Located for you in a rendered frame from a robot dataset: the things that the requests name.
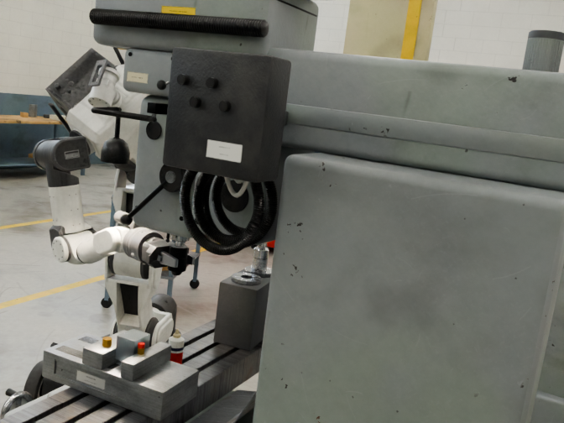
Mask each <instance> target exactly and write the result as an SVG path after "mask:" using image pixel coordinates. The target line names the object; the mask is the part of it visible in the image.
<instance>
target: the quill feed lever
mask: <svg viewBox="0 0 564 423"><path fill-rule="evenodd" d="M186 171H187V170H184V169H180V168H175V167H171V166H167V165H165V164H164V165H163V166H162V168H161V170H160V172H159V180H160V183H161V184H160V185H159V186H158V187H157V188H156V189H155V190H154V191H152V192H151V193H150V194H149V195H148V196H147V197H146V198H145V199H144V200H143V201H142V202H141V203H139V204H138V205H137V206H136V207H135V208H134V209H133V210H132V211H131V212H130V213H129V214H128V213H124V214H122V215H121V216H120V222H121V223H122V224H123V225H124V226H128V225H130V224H131V223H132V222H133V216H134V215H135V214H137V213H138V212H139V211H140V210H141V209H142V208H143V207H144V206H145V205H146V204H148V203H149V202H150V201H151V200H152V199H153V198H154V197H155V196H156V195H157V194H158V193H160V192H161V191H162V190H163V189H166V190H167V191H168V192H178V191H180V188H181V187H180V186H181V184H182V183H181V182H182V180H183V178H184V174H185V173H186Z"/></svg>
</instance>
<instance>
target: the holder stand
mask: <svg viewBox="0 0 564 423"><path fill-rule="evenodd" d="M270 276H271V269H270V268H267V270H266V271H265V272H257V271H254V270H252V266H247V267H245V269H243V270H241V271H239V272H237V273H235V274H232V276H230V277H228V278H226V279H224V280H223V281H221V282H220V285H219V293H218V301H217V315H216V323H215V331H214V339H213V341H214V342H218V343H221V344H224V345H228V346H231V347H237V348H240V349H243V350H247V351H251V350H252V349H253V348H254V347H255V346H257V345H258V344H259V343H260V342H261V341H262V340H263V337H264V324H265V317H266V311H267V304H268V297H269V283H270Z"/></svg>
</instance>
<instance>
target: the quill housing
mask: <svg viewBox="0 0 564 423"><path fill-rule="evenodd" d="M168 99H169V98H168V97H162V96H156V95H149V96H146V97H145V98H144V99H143V100H142V103H141V109H140V114H143V115H149V116H152V113H147V108H148V102H159V103H168ZM156 117H157V121H156V123H153V122H146V121H141V120H139V130H138V150H137V160H136V170H135V181H134V192H133V209H134V208H135V207H136V206H137V205H138V204H139V203H141V202H142V201H143V200H144V199H145V198H146V197H147V196H148V195H149V194H150V193H151V192H152V191H154V190H155V189H156V188H157V187H158V186H159V185H160V184H161V183H160V180H159V172H160V170H161V168H162V166H163V165H164V164H163V155H164V146H165V127H166V118H167V115H163V114H156ZM195 180H196V177H195V179H194V180H193V182H192V183H193V184H192V186H191V194H190V203H191V211H192V207H193V203H192V202H193V199H192V198H193V193H194V192H193V191H194V189H195ZM181 214H182V213H181V209H180V191H178V192H168V191H167V190H166V189H163V190H162V191H161V192H160V193H158V194H157V195H156V196H155V197H154V198H153V199H152V200H151V201H150V202H149V203H148V204H146V205H145V206H144V207H143V208H142V209H141V210H140V211H139V212H138V213H137V214H135V215H134V216H133V221H134V222H135V223H136V224H137V225H138V226H140V227H146V228H149V229H153V230H156V231H160V232H166V233H169V234H173V235H176V236H180V237H183V238H193V237H192V236H191V234H190V233H189V231H188V229H187V227H186V225H185V223H184V219H183V217H182V215H181Z"/></svg>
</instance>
